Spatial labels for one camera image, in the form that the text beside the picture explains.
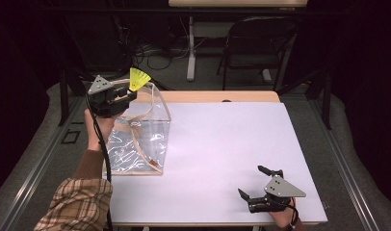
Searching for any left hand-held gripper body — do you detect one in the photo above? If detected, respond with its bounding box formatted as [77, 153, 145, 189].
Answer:
[87, 74, 134, 117]

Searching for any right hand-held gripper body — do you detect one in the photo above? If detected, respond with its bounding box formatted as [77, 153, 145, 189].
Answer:
[248, 169, 307, 215]

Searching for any yellow shuttlecock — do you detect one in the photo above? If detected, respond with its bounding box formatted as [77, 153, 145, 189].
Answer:
[128, 66, 152, 93]

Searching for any clear bag with beige trim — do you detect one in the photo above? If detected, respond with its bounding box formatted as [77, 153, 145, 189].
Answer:
[102, 78, 172, 176]

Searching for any person's right hand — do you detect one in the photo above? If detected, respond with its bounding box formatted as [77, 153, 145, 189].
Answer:
[269, 197, 298, 229]

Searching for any person's left hand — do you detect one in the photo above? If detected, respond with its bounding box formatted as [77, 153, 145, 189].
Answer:
[84, 108, 121, 152]

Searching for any white table cover sheet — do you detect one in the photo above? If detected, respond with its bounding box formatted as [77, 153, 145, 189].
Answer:
[101, 101, 328, 225]

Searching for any white desk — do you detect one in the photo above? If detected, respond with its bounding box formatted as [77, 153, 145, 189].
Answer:
[168, 0, 308, 82]

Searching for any wooden table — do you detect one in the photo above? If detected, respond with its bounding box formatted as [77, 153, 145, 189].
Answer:
[101, 90, 328, 227]

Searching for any black folding chair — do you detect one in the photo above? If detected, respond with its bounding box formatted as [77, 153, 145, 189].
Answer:
[217, 15, 299, 91]

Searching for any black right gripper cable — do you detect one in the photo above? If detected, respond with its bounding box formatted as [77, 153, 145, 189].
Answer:
[281, 204, 300, 229]

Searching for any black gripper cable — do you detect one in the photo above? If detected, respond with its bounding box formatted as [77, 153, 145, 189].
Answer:
[281, 204, 300, 229]
[85, 92, 115, 231]

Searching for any black frame post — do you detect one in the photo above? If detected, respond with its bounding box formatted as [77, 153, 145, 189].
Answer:
[57, 68, 88, 127]
[274, 68, 333, 131]

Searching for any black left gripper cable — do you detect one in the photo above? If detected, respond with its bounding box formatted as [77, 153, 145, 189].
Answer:
[85, 92, 115, 231]

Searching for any bundle of floor cables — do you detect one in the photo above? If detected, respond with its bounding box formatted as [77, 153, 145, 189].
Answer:
[132, 35, 193, 71]

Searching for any aluminium floor rail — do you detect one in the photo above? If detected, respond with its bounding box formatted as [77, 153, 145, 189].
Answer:
[0, 95, 86, 231]
[307, 95, 381, 231]

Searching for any black horizontal frame bar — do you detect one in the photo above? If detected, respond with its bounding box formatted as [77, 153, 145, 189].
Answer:
[39, 7, 349, 17]

